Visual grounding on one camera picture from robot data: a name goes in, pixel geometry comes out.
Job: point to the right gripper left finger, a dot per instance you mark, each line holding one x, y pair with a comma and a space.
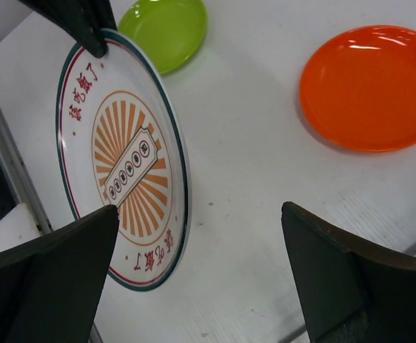
50, 287

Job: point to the orange plastic plate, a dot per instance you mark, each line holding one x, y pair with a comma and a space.
358, 90

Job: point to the green plastic plate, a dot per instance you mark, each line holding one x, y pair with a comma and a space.
169, 32

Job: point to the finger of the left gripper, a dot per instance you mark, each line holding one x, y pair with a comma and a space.
83, 20

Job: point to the white plate orange sunburst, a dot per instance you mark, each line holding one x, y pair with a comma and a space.
119, 143

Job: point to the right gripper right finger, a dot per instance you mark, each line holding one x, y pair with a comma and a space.
350, 289

